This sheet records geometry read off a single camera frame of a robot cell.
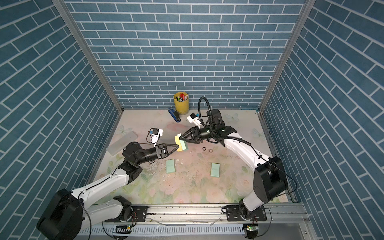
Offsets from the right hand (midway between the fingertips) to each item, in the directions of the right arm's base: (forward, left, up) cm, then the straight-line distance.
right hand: (184, 140), depth 71 cm
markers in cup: (+47, +10, -14) cm, 50 cm away
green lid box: (-3, 0, +1) cm, 3 cm away
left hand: (-5, +1, -1) cm, 5 cm away
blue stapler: (+37, +15, -22) cm, 45 cm away
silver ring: (+11, -14, -26) cm, 31 cm away
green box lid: (-3, -17, -25) cm, 30 cm away
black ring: (+13, -9, -27) cm, 31 cm away
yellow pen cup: (+42, +9, -13) cm, 45 cm away
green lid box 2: (-2, +10, -25) cm, 27 cm away
